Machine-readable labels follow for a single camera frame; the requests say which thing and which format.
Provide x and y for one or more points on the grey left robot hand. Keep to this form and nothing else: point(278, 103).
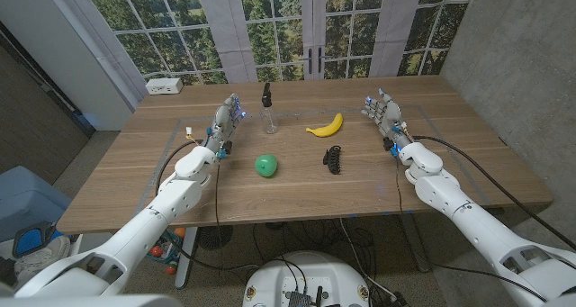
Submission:
point(222, 120)

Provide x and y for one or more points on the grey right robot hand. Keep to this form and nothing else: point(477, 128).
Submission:
point(389, 115)

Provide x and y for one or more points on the clear spray bottle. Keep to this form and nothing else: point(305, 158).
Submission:
point(269, 122)

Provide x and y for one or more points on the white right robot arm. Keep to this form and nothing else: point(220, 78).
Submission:
point(454, 199)

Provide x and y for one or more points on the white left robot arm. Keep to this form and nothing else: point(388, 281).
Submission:
point(157, 208)

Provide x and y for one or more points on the green ball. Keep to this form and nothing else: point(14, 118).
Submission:
point(266, 165)

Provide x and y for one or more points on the yellow toy banana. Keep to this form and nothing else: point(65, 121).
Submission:
point(327, 129)

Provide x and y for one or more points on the white power strip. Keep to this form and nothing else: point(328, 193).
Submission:
point(164, 86)

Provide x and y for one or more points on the black hair claw clip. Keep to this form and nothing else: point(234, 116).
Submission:
point(333, 160)

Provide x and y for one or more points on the printed window backdrop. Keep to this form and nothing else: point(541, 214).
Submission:
point(225, 28)

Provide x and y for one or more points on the black round fan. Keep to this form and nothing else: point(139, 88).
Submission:
point(215, 237)

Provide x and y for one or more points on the grey table leg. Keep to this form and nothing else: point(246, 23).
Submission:
point(416, 244)

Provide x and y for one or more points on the white table leg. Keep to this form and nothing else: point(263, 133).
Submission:
point(185, 257)

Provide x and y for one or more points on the teal basket of toys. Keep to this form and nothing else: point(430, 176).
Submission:
point(163, 252)

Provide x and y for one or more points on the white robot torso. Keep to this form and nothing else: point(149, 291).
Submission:
point(306, 275)

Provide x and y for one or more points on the blue plastic bin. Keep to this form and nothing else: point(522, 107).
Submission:
point(27, 199)

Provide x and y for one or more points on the white sneaker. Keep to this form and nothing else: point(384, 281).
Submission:
point(42, 261)

